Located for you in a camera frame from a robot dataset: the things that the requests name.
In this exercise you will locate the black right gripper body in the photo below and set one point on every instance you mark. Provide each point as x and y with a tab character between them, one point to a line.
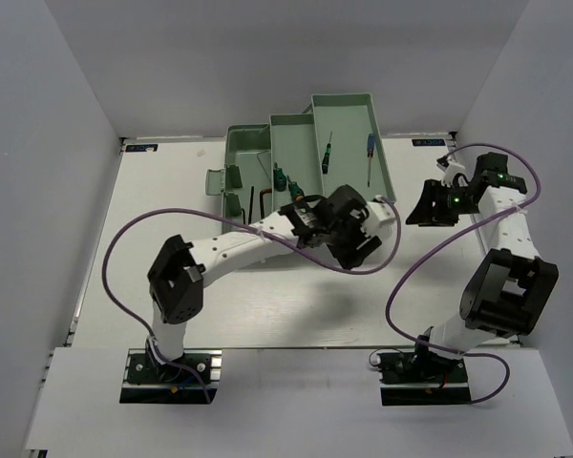
460	203

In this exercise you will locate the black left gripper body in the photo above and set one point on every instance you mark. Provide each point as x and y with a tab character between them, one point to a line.
340	231

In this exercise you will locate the stubby green phillips screwdriver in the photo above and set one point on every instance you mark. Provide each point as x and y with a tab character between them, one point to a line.
295	190

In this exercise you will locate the stubby green flathead screwdriver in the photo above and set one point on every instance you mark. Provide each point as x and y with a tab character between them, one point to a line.
279	178

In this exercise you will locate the thin black green precision screwdriver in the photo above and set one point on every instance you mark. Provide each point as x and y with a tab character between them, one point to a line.
326	156

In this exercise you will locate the green toolbox with clear lid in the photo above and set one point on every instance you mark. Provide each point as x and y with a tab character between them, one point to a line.
297	143

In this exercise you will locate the blue red handled screwdriver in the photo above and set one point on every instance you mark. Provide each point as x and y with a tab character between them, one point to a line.
370	154

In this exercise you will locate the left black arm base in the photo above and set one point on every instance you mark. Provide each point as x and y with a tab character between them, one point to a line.
145	381

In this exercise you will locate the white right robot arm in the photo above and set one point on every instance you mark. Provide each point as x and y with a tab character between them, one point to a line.
511	286

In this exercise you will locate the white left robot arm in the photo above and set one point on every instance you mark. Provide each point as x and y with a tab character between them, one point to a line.
183	269

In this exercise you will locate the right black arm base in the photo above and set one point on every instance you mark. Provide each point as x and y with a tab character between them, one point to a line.
420	378

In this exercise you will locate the blue label sticker right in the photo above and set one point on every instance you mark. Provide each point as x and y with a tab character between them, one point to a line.
428	142

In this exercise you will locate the blue label sticker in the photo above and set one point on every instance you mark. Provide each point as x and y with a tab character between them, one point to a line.
140	148
428	142

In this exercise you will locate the blue label sticker left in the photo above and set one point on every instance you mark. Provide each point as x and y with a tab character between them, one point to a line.
140	148

